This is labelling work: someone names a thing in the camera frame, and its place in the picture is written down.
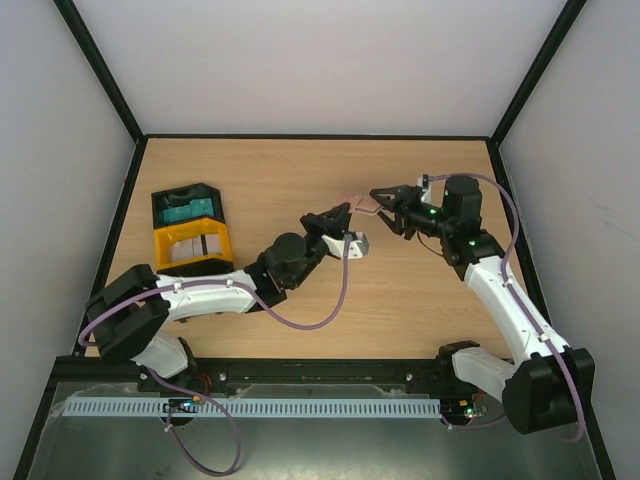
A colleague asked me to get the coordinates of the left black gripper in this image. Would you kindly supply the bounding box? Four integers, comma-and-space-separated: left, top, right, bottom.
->
288, 204, 351, 290

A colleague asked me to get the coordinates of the brown leather card holder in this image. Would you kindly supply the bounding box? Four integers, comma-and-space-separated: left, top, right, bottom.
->
336, 193, 382, 215

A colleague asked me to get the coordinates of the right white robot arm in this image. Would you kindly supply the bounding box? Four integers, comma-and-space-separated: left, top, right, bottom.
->
370, 173, 595, 442

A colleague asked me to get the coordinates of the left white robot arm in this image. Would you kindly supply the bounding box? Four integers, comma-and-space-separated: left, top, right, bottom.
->
78, 202, 357, 379

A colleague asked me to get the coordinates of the teal card stack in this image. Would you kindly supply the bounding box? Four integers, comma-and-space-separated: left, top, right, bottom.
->
162, 198, 215, 225

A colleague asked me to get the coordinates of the black bin with teal cards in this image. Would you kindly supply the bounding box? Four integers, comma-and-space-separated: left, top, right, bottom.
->
151, 183, 226, 229

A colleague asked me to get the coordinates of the white card stack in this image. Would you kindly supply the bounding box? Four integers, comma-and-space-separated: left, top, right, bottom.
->
169, 234, 222, 263

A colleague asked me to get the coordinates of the yellow bin with white cards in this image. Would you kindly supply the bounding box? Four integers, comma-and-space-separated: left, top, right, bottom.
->
154, 217, 234, 277

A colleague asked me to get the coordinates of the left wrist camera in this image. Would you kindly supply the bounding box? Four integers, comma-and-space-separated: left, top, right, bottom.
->
322, 231, 369, 260

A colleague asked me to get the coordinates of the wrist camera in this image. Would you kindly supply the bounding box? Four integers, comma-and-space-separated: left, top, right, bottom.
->
416, 174, 432, 204
322, 231, 369, 260

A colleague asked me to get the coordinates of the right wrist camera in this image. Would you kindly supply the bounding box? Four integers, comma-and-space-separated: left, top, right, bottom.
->
416, 174, 432, 204

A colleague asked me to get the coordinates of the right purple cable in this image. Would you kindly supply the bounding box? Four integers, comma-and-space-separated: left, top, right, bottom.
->
423, 172, 587, 443

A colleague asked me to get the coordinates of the purple cable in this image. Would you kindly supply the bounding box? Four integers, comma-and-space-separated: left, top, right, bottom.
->
423, 172, 587, 443
77, 239, 351, 475

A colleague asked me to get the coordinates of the light blue slotted cable duct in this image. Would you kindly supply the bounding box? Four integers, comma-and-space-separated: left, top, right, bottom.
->
61, 397, 441, 419

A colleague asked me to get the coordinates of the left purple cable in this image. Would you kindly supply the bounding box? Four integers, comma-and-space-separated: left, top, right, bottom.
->
77, 239, 351, 475

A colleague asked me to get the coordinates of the black aluminium frame rail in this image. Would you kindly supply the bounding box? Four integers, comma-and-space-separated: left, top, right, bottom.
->
50, 356, 486, 398

